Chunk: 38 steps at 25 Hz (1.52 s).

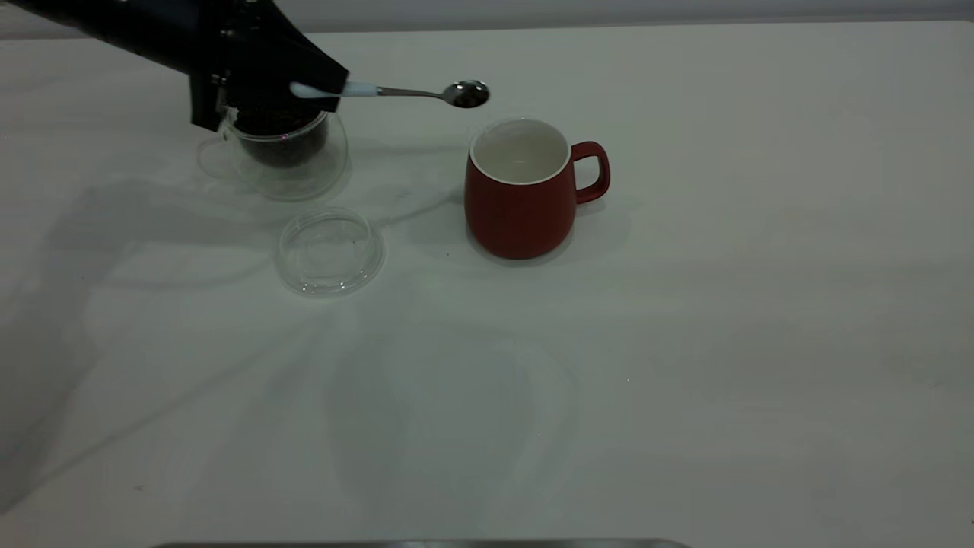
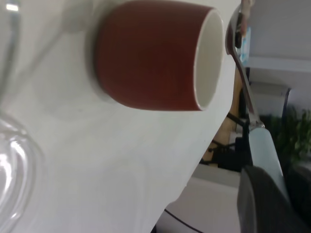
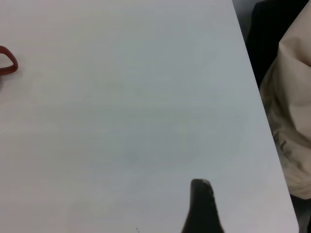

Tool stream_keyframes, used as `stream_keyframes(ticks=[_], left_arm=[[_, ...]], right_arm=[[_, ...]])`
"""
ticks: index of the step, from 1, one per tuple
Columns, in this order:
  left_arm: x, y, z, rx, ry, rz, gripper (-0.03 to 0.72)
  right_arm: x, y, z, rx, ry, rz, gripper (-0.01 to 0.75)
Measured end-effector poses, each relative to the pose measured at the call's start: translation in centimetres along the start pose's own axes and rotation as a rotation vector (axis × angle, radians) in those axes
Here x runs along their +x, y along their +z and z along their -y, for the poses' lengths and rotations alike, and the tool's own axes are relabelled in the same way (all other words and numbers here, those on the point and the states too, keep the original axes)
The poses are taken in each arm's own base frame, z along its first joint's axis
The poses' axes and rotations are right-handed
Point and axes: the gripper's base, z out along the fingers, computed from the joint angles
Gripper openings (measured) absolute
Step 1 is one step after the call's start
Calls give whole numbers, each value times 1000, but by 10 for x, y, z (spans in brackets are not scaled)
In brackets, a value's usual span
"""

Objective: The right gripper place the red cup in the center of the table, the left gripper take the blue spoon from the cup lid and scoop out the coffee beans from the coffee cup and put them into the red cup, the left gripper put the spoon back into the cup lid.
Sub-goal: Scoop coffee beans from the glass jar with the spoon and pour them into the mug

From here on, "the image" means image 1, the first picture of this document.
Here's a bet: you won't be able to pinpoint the metal spoon pale blue handle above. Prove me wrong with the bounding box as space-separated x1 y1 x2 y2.
289 79 490 109

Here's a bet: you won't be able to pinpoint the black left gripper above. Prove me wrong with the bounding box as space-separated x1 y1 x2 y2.
179 0 351 132

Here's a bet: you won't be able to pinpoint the red ceramic mug white inside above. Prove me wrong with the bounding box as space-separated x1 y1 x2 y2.
464 116 611 260

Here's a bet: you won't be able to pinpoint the clear round glass lid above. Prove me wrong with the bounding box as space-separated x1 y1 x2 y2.
276 207 386 296

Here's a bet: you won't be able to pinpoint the dark coffee beans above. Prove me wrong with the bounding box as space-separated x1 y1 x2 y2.
236 114 329 170

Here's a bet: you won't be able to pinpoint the clear double-wall glass cup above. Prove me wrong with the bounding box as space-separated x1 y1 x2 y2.
198 109 349 201

